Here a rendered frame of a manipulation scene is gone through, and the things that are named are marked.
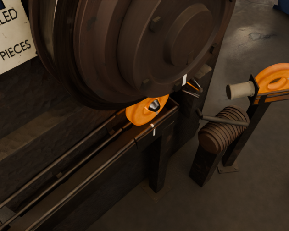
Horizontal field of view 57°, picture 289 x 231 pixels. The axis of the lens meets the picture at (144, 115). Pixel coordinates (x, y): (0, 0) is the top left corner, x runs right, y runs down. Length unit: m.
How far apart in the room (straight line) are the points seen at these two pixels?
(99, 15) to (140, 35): 0.07
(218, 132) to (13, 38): 0.82
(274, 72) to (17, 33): 0.82
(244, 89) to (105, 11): 0.73
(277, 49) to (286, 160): 1.01
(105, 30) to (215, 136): 0.76
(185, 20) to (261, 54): 1.90
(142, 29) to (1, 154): 0.47
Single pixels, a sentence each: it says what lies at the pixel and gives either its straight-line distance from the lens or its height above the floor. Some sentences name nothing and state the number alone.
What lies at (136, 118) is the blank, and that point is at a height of 0.80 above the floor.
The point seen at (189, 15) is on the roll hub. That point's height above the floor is 1.17.
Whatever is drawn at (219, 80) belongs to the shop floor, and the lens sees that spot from 2.04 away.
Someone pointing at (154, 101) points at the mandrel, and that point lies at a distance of 0.77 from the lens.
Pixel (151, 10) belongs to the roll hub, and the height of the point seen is 1.21.
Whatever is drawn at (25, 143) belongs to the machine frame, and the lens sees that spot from 0.72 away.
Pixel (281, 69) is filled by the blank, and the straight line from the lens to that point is 1.06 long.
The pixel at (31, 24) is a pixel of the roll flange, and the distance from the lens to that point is 0.49.
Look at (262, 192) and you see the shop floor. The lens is 1.66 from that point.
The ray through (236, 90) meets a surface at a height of 0.69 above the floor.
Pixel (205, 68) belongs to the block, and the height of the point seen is 0.80.
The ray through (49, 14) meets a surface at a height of 1.20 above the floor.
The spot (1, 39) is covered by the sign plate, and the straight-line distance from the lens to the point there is 0.57.
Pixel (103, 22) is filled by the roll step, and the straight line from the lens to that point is 0.44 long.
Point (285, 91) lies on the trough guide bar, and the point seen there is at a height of 0.68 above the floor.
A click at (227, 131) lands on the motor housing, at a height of 0.52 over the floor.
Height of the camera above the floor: 1.44
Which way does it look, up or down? 54 degrees down
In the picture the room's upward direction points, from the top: straight up
